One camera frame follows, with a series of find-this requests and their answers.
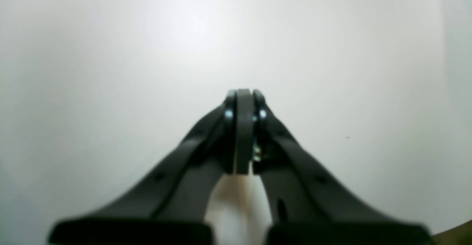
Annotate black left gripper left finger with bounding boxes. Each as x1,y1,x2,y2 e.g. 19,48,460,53
48,90,237,245

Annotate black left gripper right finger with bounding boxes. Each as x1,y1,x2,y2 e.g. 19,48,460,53
236,89,432,245

